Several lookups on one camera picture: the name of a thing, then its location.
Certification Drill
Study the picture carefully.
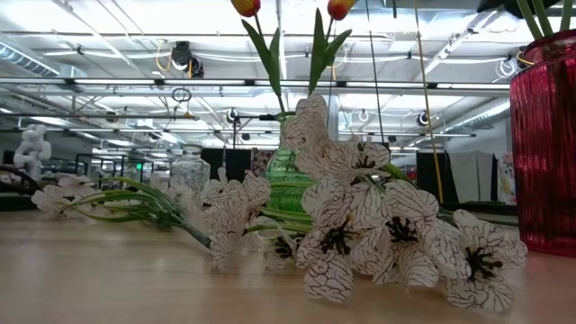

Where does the white robot figure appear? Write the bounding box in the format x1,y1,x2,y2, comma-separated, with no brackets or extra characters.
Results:
13,123,53,181

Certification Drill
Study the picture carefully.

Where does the white curtain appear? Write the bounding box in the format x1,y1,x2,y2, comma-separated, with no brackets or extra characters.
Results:
445,125,508,203

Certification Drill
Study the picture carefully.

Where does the floral poster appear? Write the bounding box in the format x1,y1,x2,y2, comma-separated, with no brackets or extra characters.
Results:
497,150,518,206

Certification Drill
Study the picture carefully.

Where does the yellow hanging cable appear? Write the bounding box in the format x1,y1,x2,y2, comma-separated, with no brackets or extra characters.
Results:
412,0,446,203

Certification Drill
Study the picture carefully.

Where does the white veined flower bunch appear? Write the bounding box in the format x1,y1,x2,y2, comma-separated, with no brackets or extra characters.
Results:
31,173,212,248
200,93,528,314

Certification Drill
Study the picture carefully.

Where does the black hanging cable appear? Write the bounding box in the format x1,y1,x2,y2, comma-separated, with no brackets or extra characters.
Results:
364,0,384,143

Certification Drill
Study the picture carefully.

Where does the long ceiling light bar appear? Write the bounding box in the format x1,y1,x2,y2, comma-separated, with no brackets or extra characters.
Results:
0,76,512,90

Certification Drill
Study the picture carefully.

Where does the black partition panel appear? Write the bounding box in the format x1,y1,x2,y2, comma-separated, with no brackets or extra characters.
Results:
416,150,451,203
200,148,252,181

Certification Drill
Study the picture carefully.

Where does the patterned cloth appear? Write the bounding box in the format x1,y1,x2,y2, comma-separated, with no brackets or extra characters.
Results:
250,148,280,176

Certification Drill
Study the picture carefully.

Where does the green glass vase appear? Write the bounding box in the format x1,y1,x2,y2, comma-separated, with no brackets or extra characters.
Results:
265,110,316,212

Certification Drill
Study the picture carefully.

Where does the black ceiling cable reel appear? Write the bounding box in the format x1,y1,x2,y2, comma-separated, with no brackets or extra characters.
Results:
170,40,204,80

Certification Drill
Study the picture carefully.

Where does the red ribbed glass vase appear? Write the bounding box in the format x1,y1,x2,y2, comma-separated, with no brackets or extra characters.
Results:
509,29,576,257

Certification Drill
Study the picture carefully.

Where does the clear cut glass vase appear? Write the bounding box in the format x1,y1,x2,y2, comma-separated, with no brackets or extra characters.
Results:
168,143,212,194

